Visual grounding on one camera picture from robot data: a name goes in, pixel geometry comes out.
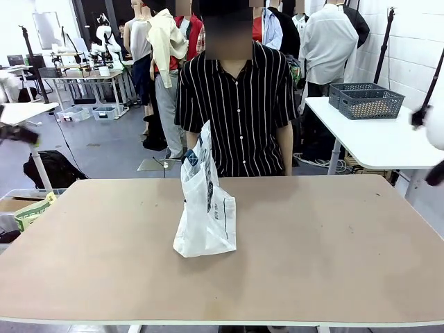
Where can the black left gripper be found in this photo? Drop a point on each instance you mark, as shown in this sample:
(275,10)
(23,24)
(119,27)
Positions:
(19,134)

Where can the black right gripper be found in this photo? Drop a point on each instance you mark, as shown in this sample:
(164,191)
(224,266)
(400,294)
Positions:
(436,176)

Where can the grey plastic mesh basket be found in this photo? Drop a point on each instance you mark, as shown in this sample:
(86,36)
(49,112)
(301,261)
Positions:
(347,101)
(334,95)

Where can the white plastic shopping bag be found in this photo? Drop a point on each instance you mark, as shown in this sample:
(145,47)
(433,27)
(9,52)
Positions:
(201,225)

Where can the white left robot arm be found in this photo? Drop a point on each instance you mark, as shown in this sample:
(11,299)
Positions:
(6,88)

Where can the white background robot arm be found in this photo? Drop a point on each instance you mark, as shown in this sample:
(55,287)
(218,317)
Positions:
(107,38)

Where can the person's right forearm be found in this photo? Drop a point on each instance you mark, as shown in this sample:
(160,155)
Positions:
(191,143)

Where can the person's left forearm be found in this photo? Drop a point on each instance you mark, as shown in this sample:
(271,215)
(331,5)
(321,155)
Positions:
(285,149)

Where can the white desk with slanted leg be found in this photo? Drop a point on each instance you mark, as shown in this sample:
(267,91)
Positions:
(24,112)

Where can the black backpack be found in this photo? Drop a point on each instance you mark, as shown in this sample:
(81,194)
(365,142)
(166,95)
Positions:
(52,168)

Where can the clear plastic storage bin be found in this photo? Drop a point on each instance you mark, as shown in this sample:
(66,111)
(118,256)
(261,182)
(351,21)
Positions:
(73,113)
(105,113)

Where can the white side table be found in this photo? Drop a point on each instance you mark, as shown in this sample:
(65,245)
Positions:
(381,147)

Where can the black tripod stand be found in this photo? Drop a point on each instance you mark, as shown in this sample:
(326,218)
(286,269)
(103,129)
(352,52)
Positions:
(384,45)
(33,62)

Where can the green printed cardboard box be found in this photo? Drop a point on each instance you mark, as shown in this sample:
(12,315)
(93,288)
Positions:
(33,213)

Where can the background work table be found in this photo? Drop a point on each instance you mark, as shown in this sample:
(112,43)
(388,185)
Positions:
(90,74)

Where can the whiteboard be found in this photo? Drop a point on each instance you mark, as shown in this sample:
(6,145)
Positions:
(46,29)

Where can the mannequin with grey tank top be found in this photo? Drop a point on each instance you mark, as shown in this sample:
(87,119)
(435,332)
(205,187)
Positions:
(140,41)

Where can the black photo umbrella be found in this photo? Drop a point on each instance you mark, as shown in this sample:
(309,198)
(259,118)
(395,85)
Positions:
(357,24)

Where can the mannequin with white shirt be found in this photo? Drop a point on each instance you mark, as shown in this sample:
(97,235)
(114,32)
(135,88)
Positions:
(329,41)

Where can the mannequin with cream jacket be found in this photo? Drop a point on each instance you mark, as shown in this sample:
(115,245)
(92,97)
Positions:
(166,41)

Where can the mannequin with red vest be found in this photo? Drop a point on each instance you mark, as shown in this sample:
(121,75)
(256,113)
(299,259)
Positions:
(194,34)

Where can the person in black striped shirt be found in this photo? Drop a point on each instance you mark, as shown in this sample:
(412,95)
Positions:
(243,104)

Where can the mannequin with black jacket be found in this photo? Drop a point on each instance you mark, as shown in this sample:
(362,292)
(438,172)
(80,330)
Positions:
(288,31)

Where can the metal mannequin base plate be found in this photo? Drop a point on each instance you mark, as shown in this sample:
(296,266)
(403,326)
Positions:
(152,164)

